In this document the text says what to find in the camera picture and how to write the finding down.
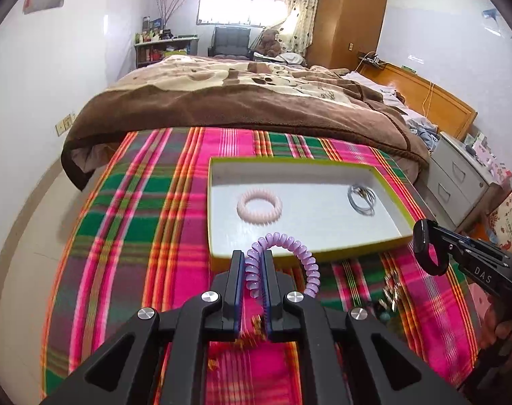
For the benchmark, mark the red knot charm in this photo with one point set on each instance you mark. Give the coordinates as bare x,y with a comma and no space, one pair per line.
245,341

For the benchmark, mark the white pillow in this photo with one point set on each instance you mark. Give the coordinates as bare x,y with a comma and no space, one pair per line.
292,58

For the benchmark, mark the floral bag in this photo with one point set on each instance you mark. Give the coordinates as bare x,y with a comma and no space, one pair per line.
507,219

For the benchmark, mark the cluttered white shelf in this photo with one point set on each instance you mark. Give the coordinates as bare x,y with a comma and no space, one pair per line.
163,48

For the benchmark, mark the grey drawer cabinet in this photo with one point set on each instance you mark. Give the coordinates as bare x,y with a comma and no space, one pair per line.
454,168

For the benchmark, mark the clutter of small boxes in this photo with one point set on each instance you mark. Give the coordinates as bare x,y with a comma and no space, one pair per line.
490,158

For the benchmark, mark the bare decorative branches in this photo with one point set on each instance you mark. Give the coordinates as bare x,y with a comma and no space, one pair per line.
169,6

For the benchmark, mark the brown teddy bear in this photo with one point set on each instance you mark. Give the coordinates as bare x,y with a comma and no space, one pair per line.
268,42

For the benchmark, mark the grey chair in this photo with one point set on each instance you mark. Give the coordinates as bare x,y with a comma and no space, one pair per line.
230,40

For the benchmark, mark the headboard shelf with power strip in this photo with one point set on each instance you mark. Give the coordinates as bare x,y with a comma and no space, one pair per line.
372,60

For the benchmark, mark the black wristband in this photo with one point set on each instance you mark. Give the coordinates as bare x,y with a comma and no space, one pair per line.
420,249

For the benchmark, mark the white bedding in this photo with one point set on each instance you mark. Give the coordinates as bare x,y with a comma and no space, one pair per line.
378,88

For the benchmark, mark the plaid blanket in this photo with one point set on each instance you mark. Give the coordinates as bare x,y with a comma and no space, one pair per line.
133,219

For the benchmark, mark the wooden headboard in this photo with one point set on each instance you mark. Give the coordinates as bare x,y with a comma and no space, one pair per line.
441,101

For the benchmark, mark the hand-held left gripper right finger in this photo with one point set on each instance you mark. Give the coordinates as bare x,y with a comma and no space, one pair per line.
265,291

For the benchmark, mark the person's right hand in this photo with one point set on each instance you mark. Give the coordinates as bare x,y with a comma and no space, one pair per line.
492,329

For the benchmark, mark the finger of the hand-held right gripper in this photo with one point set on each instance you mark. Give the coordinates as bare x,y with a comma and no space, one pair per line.
471,242
479,260

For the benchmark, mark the wall socket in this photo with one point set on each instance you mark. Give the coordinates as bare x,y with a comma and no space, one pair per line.
65,125

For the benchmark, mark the window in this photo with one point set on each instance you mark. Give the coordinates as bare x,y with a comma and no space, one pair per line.
239,8

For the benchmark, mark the blue crumpled cloth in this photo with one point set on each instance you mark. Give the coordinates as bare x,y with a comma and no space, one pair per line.
422,133

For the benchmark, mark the yellow-green shallow box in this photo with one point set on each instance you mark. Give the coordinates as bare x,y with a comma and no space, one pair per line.
306,215

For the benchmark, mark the wooden wardrobe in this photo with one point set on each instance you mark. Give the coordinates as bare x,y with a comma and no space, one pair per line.
349,12

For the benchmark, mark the patterned curtain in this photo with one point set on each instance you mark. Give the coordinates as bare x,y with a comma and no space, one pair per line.
302,8

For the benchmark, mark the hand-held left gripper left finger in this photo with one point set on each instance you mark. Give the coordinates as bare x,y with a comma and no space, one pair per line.
241,291

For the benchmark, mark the brown printed blanket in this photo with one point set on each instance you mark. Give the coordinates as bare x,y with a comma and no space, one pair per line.
239,105

